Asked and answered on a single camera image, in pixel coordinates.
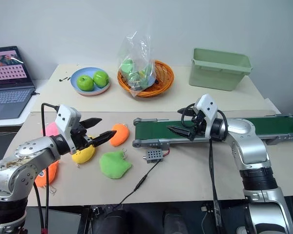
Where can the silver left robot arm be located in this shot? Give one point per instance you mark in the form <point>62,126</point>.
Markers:
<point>27,156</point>

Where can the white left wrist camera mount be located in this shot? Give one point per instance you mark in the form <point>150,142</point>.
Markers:
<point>63,122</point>

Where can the yellow plush toy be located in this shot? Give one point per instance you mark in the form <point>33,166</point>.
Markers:
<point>84,154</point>

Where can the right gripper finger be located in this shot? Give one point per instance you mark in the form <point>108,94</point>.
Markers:
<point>182,131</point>
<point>186,112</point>

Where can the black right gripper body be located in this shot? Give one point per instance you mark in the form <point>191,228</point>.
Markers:
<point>199,129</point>

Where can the white side table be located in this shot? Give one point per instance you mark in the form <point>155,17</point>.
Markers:
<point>27,114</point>

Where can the grey laptop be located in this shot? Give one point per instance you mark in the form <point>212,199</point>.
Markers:
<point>7,97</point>

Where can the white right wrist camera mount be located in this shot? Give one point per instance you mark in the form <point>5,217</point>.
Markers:
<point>208,107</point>

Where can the green apple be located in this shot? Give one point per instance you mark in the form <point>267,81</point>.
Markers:
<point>85,83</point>
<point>100,78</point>

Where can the orange woven basket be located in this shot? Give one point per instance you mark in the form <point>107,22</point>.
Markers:
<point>164,78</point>

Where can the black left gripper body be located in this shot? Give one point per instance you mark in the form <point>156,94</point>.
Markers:
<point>80,139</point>

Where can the green conveyor belt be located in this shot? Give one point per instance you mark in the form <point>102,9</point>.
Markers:
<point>266,125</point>

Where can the green plush toy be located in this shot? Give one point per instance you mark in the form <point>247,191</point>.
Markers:
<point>113,165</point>

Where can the grey perforated controller box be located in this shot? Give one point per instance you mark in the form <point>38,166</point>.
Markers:
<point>153,156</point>

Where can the orange plush toy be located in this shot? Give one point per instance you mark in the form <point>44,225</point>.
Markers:
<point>120,136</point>
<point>42,179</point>

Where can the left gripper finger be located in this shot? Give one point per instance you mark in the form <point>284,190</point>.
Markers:
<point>103,137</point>
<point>91,122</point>

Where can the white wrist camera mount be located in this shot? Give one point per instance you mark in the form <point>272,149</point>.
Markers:
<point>63,122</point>
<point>208,107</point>

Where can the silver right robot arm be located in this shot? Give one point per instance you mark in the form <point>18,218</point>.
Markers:
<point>244,136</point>

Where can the clear plastic bag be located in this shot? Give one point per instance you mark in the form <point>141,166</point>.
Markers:
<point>136,48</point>

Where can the blue plate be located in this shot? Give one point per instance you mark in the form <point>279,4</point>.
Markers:
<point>74,81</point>

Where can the pink plush toy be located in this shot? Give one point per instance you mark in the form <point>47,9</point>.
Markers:
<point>51,130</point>

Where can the green toys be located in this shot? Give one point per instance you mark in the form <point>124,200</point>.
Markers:
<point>127,67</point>

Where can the pale green plastic bin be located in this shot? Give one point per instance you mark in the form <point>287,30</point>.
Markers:
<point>215,73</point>

